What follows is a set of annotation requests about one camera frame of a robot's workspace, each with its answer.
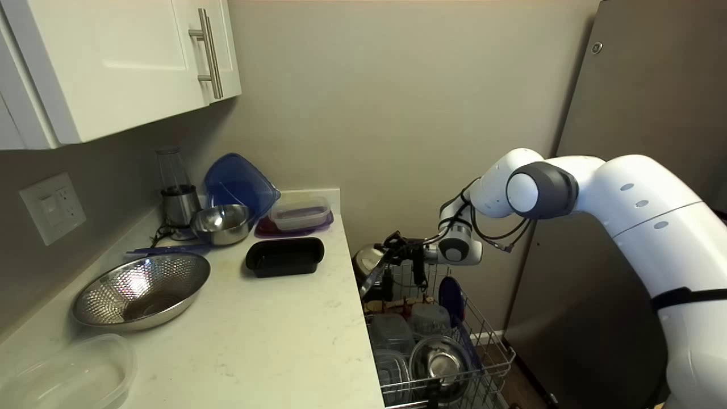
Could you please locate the blue container on counter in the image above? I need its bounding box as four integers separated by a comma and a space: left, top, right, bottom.
202, 152, 279, 222

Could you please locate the stainless refrigerator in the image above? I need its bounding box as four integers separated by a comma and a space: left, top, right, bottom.
507, 0, 727, 409

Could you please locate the white upper cabinet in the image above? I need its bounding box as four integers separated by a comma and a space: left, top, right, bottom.
0, 0, 241, 151

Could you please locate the blender with steel base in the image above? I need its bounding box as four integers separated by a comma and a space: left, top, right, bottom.
156, 151, 200, 227

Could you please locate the silver bowl in rack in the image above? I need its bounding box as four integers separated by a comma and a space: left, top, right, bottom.
409, 336, 470, 396

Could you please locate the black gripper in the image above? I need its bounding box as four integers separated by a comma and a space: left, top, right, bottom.
359, 232, 428, 296

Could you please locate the white wire upper rack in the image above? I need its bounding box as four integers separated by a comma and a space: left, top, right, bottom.
361, 293, 519, 409

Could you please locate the white wall outlet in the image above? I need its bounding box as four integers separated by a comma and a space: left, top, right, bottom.
20, 173, 87, 245

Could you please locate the large steel colander bowl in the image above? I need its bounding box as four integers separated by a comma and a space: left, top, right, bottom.
70, 253, 211, 332

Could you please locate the silver bowl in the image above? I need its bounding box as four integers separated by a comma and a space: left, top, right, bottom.
409, 336, 470, 396
353, 245, 385, 277

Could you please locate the clear container on counter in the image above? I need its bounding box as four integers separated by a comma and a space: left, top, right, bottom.
0, 333, 136, 409

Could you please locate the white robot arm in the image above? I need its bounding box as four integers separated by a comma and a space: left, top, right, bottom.
355, 148, 727, 409

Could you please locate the small steel bowl on counter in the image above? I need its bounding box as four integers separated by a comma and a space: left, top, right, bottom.
193, 205, 250, 247

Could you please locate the black baking tray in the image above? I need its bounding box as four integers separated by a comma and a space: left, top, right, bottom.
245, 236, 326, 277

